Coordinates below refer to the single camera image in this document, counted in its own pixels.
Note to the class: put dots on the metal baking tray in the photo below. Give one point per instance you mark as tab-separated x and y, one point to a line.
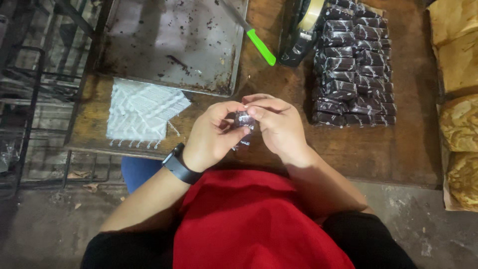
168	43

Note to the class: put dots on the black metal rack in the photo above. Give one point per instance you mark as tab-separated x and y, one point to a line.
37	93

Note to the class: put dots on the dark brownie piece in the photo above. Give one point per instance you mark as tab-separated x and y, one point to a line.
244	121

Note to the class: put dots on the blue stool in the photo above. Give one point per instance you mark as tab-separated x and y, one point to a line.
138	172

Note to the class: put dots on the black tape dispenser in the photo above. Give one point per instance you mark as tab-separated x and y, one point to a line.
300	31

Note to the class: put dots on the person's right hand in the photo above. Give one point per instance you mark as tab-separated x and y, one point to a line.
280	127

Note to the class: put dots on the black trousers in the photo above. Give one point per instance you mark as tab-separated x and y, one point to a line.
369	243

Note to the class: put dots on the pile of dark wrapped brownies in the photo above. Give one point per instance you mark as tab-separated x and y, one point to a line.
353	63

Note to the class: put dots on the stack of clear plastic wrappers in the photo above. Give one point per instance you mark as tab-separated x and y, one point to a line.
143	110

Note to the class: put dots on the red shirt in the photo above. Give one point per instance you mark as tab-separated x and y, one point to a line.
254	220

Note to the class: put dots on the person's left hand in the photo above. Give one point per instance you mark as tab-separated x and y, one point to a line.
209	138

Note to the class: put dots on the wooden board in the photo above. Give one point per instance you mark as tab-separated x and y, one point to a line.
373	149

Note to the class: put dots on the black wrist watch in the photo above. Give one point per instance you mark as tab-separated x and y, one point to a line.
180	166

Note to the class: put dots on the brown paper sheets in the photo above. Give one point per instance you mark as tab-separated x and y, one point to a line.
457	101

